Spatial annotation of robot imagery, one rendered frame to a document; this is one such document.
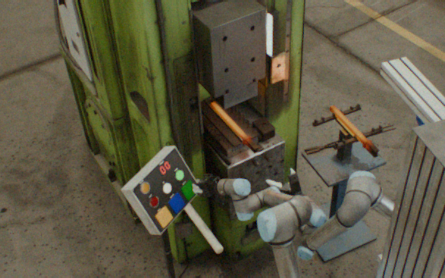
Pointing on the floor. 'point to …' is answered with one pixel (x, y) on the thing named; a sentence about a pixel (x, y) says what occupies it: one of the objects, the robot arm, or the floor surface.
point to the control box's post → (168, 254)
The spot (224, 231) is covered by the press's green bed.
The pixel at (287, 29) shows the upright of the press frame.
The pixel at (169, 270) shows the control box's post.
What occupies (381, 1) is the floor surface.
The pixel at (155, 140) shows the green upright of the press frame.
